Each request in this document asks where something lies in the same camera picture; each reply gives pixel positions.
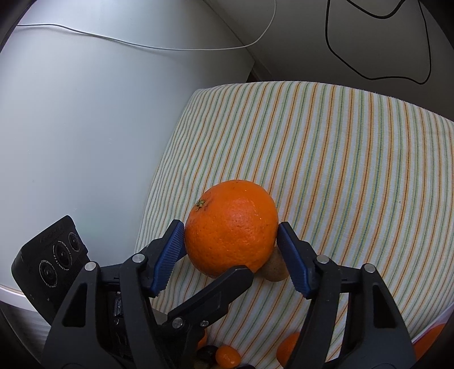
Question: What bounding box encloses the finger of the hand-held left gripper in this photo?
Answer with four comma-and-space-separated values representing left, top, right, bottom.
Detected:
167, 265, 254, 369

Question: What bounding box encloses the dark purple plum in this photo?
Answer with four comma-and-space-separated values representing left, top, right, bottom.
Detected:
197, 345, 218, 364

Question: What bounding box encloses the small orange kumquat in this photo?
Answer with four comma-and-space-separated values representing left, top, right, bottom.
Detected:
215, 346, 242, 368

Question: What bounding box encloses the brown kiwi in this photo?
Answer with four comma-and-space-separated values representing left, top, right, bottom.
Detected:
260, 246, 289, 282

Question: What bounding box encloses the white cable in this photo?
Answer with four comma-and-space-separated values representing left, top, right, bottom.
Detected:
16, 0, 277, 51

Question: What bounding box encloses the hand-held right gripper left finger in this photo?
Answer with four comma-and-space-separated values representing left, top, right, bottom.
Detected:
43, 220, 187, 369

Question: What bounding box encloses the large orange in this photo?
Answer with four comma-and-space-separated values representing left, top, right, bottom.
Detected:
184, 180, 279, 278

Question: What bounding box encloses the black cable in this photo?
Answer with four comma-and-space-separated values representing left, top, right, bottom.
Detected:
324, 0, 432, 85

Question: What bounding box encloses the white floral plate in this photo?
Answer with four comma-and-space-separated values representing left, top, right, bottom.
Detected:
408, 319, 447, 346

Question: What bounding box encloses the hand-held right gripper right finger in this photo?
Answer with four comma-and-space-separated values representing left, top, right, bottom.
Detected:
277, 222, 417, 369

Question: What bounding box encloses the striped tablecloth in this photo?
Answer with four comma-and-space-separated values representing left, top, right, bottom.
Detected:
135, 81, 454, 369

